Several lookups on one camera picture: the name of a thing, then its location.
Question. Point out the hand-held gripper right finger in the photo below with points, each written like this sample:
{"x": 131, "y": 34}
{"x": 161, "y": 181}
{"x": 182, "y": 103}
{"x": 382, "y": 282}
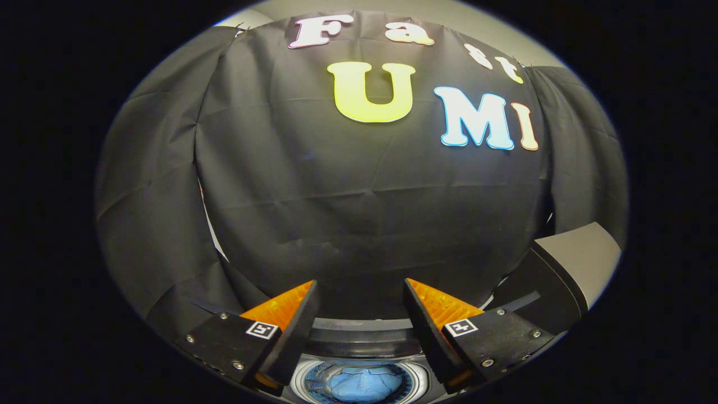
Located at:
{"x": 429, "y": 336}

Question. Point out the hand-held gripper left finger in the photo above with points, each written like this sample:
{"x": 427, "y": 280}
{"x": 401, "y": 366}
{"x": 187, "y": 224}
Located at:
{"x": 294, "y": 336}

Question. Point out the dark washing machine lid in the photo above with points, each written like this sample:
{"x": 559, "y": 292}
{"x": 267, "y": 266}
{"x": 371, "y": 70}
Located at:
{"x": 418, "y": 379}

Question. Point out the dark grey washing machine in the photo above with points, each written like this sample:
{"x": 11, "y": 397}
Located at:
{"x": 364, "y": 336}

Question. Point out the light blue polo shirt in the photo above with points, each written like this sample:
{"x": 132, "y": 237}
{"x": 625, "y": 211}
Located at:
{"x": 364, "y": 384}

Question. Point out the black backdrop cloth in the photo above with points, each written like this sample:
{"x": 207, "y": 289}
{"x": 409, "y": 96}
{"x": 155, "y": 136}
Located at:
{"x": 336, "y": 196}

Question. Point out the beige cabinet with dark trim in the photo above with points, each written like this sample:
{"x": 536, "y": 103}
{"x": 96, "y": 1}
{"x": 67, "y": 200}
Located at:
{"x": 583, "y": 258}

